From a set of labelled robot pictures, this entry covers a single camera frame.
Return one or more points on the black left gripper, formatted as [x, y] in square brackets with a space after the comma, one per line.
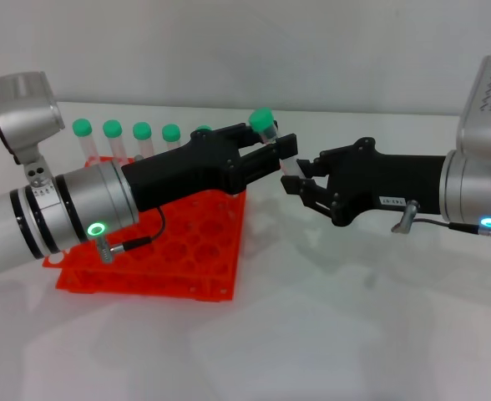
[178, 175]

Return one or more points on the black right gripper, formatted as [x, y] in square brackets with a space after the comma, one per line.
[379, 184]

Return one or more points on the green capped clear test tube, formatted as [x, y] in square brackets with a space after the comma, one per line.
[112, 129]
[82, 128]
[142, 131]
[204, 128]
[263, 120]
[170, 133]

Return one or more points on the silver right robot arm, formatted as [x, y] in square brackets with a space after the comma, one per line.
[471, 192]

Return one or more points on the orange red test tube rack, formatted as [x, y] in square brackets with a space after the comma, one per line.
[187, 250]

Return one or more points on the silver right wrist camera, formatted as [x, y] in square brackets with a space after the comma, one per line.
[487, 108]

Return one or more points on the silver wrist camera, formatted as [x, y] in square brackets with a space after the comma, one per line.
[24, 108]
[487, 108]

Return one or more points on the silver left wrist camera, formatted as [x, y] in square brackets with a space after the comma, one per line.
[24, 108]

